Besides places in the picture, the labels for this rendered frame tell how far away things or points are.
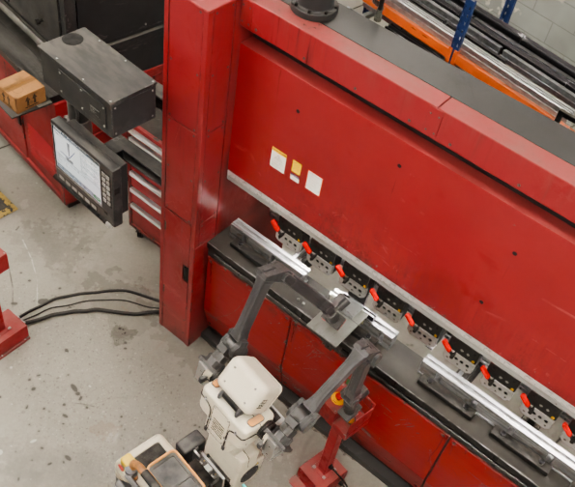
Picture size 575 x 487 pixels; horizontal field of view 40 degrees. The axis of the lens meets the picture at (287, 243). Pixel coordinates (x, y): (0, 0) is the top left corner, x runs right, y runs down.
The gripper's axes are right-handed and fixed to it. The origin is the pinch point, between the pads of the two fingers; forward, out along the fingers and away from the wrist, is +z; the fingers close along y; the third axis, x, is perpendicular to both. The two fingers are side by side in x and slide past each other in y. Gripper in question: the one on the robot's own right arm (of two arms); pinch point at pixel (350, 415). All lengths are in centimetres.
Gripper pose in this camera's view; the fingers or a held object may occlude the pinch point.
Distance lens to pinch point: 382.5
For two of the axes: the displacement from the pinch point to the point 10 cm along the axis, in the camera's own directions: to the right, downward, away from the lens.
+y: 7.6, -5.7, 3.0
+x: -6.5, -6.2, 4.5
